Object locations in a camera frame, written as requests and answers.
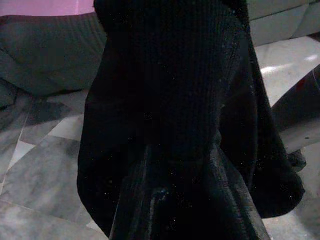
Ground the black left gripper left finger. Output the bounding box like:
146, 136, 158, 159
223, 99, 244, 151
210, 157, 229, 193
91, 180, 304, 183
109, 146, 176, 240

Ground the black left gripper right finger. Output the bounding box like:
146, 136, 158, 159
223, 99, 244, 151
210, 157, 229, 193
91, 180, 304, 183
179, 142, 271, 240

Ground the black ribbed knit garment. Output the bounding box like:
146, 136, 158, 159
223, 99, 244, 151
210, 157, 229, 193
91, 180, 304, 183
76, 0, 307, 240

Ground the grey green sofa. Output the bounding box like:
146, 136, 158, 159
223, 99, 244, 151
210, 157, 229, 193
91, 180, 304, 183
0, 0, 320, 111

